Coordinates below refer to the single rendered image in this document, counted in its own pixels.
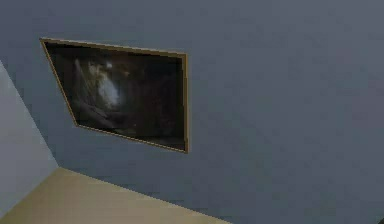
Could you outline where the dark gold-framed wall picture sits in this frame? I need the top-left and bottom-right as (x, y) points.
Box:
(39, 37), (190, 155)

